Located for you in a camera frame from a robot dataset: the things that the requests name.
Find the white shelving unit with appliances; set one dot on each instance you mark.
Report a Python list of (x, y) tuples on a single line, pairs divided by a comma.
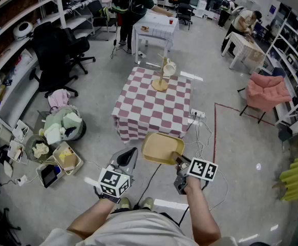
[(292, 73)]

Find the pink cloth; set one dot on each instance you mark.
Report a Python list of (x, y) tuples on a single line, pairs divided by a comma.
[(59, 99)]

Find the red cup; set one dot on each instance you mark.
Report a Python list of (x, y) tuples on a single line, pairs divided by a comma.
[(171, 21)]

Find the large black office chair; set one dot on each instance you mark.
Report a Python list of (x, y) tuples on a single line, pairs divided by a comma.
[(51, 60)]

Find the person's white shirt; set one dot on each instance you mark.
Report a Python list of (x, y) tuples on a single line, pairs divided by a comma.
[(138, 229)]

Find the white table with grid cloth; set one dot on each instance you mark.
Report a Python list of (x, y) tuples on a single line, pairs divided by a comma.
[(156, 27)]

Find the person's left forearm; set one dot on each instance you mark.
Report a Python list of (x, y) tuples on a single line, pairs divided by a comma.
[(90, 219)]

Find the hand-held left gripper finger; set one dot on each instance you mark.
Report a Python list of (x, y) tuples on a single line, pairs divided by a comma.
[(133, 164), (118, 158)]

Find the white round appliance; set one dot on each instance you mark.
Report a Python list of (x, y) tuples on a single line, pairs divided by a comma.
[(23, 30)]

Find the white bin with cardboard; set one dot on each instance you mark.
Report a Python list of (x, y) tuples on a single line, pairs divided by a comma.
[(68, 159)]

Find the white bin with black tablet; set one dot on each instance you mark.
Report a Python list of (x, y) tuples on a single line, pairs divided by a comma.
[(49, 174)]

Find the green ribbed stool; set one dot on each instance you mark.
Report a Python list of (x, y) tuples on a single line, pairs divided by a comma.
[(297, 178)]

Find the person's right forearm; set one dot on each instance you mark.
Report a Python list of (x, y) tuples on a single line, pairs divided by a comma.
[(202, 209)]

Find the white power adapter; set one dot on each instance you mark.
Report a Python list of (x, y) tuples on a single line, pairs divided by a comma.
[(22, 180)]

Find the wooden mug tree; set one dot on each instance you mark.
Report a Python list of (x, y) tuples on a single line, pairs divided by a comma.
[(160, 84)]

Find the yellow plastic tray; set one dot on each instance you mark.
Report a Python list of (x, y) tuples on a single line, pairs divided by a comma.
[(161, 147)]

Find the white mug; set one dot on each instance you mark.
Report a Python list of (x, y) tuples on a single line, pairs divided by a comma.
[(170, 66)]

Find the white table with cream cloth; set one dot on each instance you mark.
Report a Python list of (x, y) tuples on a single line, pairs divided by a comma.
[(246, 47)]

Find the white power strip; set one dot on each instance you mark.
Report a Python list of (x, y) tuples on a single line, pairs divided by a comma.
[(197, 113)]

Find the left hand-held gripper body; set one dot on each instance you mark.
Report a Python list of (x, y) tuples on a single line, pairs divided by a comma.
[(113, 182)]

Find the pink checkered cloth table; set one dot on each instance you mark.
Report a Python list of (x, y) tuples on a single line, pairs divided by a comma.
[(154, 106)]

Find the person's shoe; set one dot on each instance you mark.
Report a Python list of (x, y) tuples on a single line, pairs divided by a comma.
[(147, 203), (124, 203)]

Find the small tan and black object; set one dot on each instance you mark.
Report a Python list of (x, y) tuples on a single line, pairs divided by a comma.
[(145, 29)]

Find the round woven basket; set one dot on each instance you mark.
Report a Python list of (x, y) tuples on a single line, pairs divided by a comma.
[(37, 148)]

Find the black visitor chair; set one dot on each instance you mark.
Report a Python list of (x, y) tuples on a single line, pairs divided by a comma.
[(100, 17)]

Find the person's right shoe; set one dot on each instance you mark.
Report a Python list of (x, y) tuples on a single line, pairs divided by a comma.
[(147, 203)]

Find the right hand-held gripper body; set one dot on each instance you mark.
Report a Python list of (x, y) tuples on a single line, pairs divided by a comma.
[(202, 169)]

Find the laundry basket with clothes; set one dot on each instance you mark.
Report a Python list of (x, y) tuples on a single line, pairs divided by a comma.
[(64, 124)]

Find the white storage bin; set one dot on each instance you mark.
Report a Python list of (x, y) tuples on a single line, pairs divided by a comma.
[(21, 131), (15, 150)]

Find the person's left shoe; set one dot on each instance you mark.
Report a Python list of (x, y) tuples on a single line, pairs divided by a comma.
[(124, 203)]

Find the white shelving unit brick wall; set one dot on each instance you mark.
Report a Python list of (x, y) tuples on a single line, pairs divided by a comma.
[(16, 47)]

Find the pink armchair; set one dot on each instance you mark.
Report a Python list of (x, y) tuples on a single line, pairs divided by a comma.
[(266, 93)]

